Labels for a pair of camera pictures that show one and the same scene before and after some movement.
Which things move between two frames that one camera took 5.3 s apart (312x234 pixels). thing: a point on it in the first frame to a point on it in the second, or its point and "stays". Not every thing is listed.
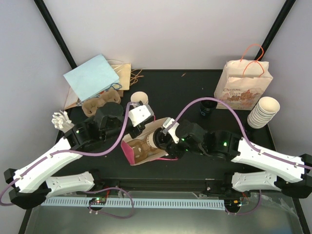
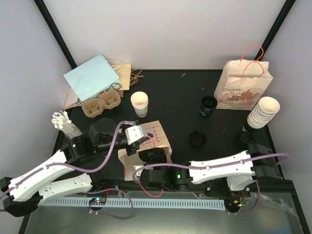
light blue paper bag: x=92 y=78 stays
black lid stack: x=207 y=107 stays
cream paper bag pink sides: x=149 y=127 to x=159 y=140
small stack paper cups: x=137 y=96 stays
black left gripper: x=141 y=127 to x=135 y=146
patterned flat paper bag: x=72 y=100 stays
